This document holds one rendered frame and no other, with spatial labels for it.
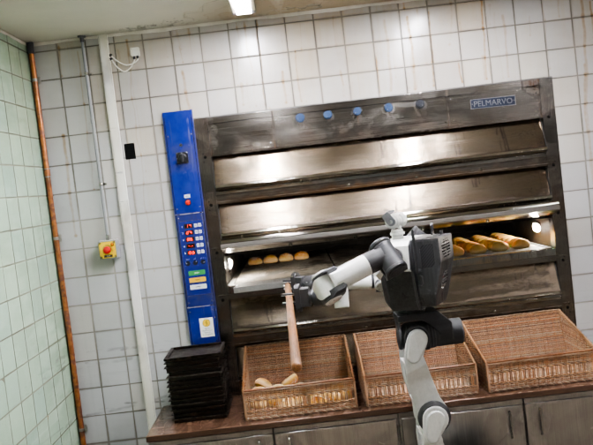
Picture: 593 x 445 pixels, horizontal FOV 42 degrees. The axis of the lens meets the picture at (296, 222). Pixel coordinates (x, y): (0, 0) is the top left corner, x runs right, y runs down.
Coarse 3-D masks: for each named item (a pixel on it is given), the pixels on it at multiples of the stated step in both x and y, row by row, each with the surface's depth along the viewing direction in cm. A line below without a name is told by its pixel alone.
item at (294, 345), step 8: (288, 288) 364; (288, 296) 339; (288, 304) 318; (288, 312) 300; (288, 320) 285; (296, 336) 252; (296, 344) 238; (296, 352) 227; (296, 360) 216; (296, 368) 214
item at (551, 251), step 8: (544, 248) 426; (552, 248) 423; (480, 256) 425; (488, 256) 423; (496, 256) 423; (504, 256) 423; (512, 256) 423; (520, 256) 423; (528, 256) 423; (536, 256) 423; (544, 256) 423; (456, 264) 423; (464, 264) 423; (472, 264) 423; (232, 288) 422
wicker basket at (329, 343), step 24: (336, 336) 421; (264, 360) 419; (288, 360) 419; (312, 360) 418; (312, 384) 376; (336, 384) 376; (264, 408) 376; (288, 408) 376; (312, 408) 376; (336, 408) 376
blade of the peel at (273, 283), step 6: (252, 282) 427; (258, 282) 425; (264, 282) 422; (270, 282) 419; (276, 282) 415; (282, 282) 393; (234, 288) 393; (240, 288) 393; (246, 288) 393; (252, 288) 393; (258, 288) 393; (264, 288) 393; (270, 288) 393
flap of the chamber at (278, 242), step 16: (528, 208) 407; (544, 208) 407; (416, 224) 407; (448, 224) 416; (464, 224) 424; (256, 240) 407; (272, 240) 407; (288, 240) 407; (304, 240) 412; (320, 240) 419
